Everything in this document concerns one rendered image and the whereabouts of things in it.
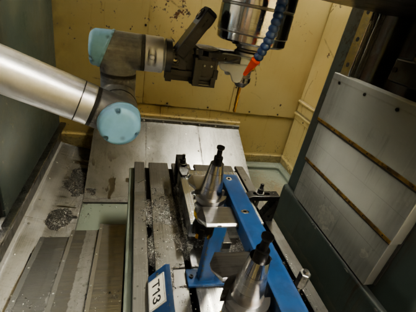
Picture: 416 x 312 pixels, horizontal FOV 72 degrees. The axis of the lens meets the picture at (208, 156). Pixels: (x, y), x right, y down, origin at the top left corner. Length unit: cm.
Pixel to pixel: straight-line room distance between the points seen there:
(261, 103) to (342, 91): 91
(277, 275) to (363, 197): 58
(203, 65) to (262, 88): 125
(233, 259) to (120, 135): 28
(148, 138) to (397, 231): 129
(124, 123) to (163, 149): 116
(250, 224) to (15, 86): 44
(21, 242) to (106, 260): 36
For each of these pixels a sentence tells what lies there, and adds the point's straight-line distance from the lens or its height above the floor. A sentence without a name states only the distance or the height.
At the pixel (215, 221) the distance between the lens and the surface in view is 52.
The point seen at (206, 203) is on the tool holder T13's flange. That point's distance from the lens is 55.
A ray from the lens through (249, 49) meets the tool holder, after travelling 68.
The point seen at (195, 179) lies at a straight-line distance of 61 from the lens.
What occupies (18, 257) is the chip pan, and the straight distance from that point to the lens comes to 124.
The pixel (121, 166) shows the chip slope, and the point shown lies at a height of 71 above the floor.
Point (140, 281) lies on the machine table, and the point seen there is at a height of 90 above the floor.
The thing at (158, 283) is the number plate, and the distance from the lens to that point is 76.
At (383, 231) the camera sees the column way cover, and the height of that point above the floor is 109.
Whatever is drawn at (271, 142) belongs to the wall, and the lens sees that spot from 208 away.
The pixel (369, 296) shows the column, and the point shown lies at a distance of 107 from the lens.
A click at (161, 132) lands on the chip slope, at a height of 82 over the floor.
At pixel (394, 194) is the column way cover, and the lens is 92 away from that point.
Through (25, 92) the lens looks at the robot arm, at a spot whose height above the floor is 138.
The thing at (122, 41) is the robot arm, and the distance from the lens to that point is 64.
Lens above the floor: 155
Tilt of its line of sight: 28 degrees down
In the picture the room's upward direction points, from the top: 11 degrees clockwise
